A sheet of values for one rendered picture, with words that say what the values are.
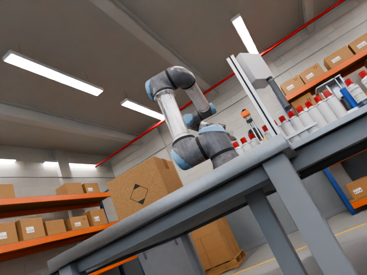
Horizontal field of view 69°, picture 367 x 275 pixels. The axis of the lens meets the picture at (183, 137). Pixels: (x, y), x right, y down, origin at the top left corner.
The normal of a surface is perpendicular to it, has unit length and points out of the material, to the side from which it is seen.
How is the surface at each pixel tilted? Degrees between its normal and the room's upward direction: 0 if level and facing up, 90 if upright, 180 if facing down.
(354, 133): 90
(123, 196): 90
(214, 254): 90
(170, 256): 93
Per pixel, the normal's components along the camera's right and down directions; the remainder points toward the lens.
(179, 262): -0.14, -0.24
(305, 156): -0.41, -0.16
